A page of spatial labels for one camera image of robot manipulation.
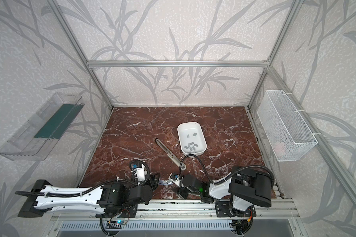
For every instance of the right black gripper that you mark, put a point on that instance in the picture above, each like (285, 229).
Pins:
(180, 186)

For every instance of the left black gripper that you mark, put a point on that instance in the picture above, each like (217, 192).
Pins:
(155, 182)

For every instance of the large beige black stapler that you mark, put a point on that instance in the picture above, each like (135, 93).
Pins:
(170, 154)

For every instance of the small white stapler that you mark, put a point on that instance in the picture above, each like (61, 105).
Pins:
(165, 182)

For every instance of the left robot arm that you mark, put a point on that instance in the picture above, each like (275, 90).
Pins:
(113, 198)

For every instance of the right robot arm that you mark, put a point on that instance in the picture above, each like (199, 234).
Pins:
(235, 195)

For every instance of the white oval tray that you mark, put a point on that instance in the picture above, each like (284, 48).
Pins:
(188, 127)

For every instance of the staple strips in tray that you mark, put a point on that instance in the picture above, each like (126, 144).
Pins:
(192, 143)

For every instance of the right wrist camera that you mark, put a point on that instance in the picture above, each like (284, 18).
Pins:
(175, 178)

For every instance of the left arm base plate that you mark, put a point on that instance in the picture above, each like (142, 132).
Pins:
(123, 212)

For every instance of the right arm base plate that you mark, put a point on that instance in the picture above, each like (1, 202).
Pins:
(224, 209)

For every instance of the aluminium front rail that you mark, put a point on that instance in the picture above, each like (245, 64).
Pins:
(193, 209)

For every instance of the white wire mesh basket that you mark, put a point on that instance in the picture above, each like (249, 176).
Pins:
(287, 132)

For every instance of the clear acrylic wall shelf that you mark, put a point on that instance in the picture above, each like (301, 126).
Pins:
(38, 136)

